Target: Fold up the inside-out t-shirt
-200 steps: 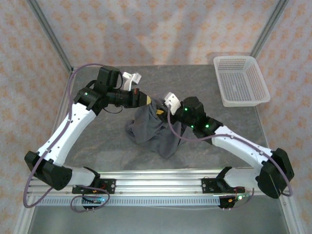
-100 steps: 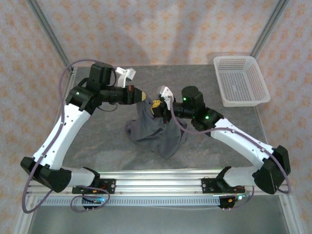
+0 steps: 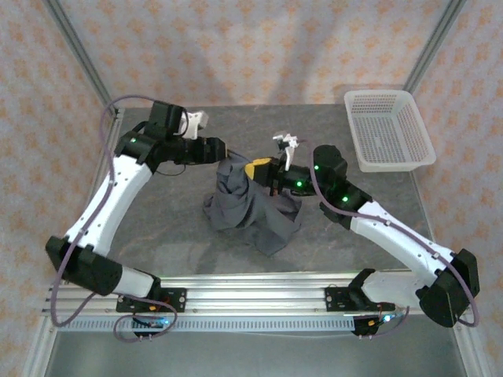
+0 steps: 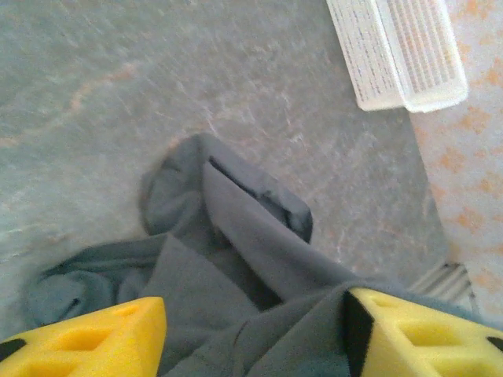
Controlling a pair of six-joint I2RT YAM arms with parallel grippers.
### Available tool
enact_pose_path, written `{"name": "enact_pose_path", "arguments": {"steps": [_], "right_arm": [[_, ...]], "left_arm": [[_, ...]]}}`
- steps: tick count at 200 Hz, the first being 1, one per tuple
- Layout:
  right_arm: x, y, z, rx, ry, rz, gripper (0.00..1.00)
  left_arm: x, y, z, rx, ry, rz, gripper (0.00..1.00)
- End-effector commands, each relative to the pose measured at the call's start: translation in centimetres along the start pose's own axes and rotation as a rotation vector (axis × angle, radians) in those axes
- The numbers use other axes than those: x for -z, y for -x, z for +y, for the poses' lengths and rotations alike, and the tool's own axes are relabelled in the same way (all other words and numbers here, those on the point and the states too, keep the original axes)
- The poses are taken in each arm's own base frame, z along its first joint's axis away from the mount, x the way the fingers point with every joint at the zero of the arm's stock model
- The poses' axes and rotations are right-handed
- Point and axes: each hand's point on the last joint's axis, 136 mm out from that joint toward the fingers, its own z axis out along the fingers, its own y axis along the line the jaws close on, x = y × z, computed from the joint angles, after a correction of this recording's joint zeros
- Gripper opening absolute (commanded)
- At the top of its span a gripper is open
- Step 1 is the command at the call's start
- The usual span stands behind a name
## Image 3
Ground aluminium table side rail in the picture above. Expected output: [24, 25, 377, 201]
[410, 170, 445, 256]
[62, 108, 126, 284]

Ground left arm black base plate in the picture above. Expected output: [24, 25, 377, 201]
[116, 287, 188, 314]

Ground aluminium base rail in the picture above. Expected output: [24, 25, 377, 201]
[41, 274, 425, 317]

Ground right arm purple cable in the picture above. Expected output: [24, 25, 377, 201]
[308, 151, 481, 339]

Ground aluminium frame post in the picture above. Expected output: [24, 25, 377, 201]
[42, 0, 119, 115]
[404, 0, 467, 93]

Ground grey t-shirt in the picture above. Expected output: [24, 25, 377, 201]
[202, 152, 303, 258]

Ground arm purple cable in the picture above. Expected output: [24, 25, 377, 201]
[50, 93, 178, 345]
[308, 151, 481, 339]

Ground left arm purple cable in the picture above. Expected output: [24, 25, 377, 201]
[50, 93, 178, 345]

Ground aluminium lower frame bar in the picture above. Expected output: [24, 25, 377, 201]
[21, 316, 60, 377]
[455, 325, 486, 377]

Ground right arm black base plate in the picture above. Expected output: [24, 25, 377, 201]
[325, 286, 369, 313]

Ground small circuit board with LED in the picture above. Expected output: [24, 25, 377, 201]
[351, 312, 402, 341]
[131, 313, 174, 342]

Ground slotted grey cable duct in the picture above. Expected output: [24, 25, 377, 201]
[58, 316, 357, 333]

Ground white perforated plastic basket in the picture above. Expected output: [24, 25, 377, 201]
[343, 89, 437, 174]

